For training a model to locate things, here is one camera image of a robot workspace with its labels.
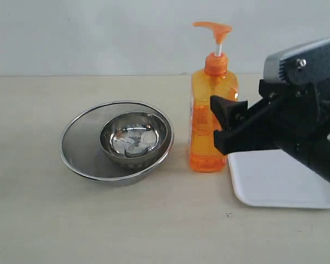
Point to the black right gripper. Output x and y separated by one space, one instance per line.
295 119

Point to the large steel mesh strainer bowl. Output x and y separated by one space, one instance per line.
81 151

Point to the white rectangular plastic tray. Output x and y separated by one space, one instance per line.
274 179

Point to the small shiny steel bowl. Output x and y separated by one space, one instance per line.
134 139

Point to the orange pump soap bottle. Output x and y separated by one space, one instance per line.
214 79

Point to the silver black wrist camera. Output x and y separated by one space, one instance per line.
299 65

